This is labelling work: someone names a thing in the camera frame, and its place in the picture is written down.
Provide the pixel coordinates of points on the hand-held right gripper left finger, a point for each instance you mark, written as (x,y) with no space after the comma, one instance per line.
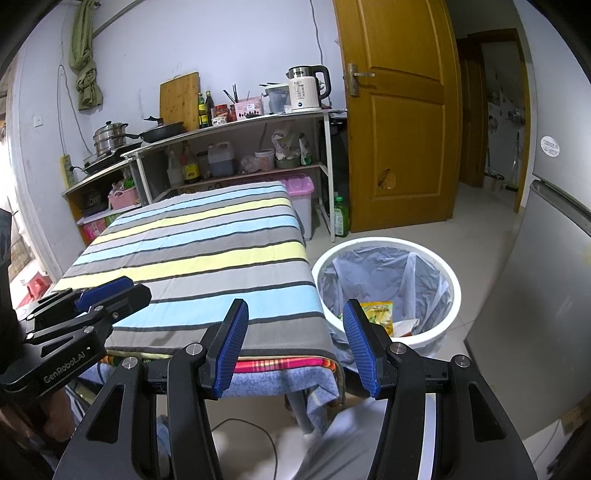
(226,350)

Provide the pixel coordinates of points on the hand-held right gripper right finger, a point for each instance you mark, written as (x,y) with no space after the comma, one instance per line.
(362,350)

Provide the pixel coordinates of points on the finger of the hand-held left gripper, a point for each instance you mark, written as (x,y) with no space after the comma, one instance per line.
(129,297)
(104,290)

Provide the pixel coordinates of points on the yellow snack packet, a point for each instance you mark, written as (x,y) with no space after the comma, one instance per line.
(378,316)

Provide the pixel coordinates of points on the clear bin liner bag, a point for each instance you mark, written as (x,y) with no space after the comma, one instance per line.
(369,272)

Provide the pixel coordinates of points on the white trash bin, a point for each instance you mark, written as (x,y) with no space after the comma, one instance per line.
(388,241)

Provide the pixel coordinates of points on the person's left hand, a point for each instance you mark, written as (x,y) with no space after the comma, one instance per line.
(27,429)

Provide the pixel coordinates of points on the pink printed packet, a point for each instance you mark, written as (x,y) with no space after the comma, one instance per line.
(94,228)

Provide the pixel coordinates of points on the red plastic stool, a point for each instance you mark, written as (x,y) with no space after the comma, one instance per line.
(34,288)

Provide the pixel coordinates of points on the striped blanket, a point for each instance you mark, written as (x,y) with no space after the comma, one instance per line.
(207,258)

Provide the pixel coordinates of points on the grey table leg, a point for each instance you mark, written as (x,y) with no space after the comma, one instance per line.
(300,413)

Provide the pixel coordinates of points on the pink plastic basket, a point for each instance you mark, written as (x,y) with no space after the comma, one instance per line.
(124,199)

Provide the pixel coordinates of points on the person's right leg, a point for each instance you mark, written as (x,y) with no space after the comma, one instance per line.
(341,443)

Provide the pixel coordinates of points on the low wooden shelf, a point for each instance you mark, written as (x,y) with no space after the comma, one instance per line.
(92,179)

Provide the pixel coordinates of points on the yellow power strip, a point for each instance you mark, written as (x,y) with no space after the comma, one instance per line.
(68,173)

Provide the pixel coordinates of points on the black induction cooker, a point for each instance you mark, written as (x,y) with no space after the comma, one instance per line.
(106,161)

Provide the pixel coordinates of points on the clear plastic bottle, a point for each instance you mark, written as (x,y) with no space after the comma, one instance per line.
(174,170)

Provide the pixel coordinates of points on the green detergent bottle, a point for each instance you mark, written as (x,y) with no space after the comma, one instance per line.
(341,217)

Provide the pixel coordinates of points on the orange cooking oil bottle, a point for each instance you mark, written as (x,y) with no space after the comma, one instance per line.
(190,166)

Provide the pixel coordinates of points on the steel steamer pot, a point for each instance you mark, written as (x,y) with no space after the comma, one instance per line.
(111,138)

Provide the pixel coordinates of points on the dark liquid jerrycan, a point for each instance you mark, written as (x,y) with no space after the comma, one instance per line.
(221,161)

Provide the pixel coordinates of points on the black frying pan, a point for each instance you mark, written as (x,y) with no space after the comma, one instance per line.
(161,131)

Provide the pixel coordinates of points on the white metal shelf unit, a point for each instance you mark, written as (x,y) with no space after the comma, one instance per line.
(328,184)

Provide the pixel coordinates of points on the pink lid storage box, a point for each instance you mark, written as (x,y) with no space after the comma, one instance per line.
(300,184)

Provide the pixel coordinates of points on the pink plastic bag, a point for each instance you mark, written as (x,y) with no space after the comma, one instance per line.
(249,166)

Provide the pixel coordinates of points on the two-door refrigerator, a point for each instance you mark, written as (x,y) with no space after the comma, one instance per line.
(531,277)

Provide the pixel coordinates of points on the white tub pink rim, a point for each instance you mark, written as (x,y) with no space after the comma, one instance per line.
(264,160)

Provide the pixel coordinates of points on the yellow label oil bottle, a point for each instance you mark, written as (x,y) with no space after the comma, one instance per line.
(202,115)

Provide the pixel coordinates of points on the green bowl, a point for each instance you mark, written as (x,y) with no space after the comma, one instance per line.
(287,163)

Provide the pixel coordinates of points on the wooden cutting board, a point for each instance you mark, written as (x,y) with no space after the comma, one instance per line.
(179,101)

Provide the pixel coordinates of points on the red sauce jar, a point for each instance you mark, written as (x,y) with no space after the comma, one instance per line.
(232,113)
(220,114)

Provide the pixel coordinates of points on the dark sauce bottle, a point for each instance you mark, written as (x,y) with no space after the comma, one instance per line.
(210,108)

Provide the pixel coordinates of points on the wooden door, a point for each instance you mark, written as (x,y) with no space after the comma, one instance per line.
(406,138)

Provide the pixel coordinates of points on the crumpled white plastic bag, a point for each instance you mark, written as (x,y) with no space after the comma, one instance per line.
(288,143)

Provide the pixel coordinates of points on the dark chopsticks bunch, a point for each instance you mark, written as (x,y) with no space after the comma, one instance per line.
(235,94)

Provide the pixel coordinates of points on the green hanging cloth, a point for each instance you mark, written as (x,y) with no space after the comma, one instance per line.
(85,60)

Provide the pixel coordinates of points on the clear water filter jug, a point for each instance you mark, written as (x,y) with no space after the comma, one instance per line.
(277,100)

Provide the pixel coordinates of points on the white electric kettle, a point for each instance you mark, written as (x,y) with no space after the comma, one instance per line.
(302,92)

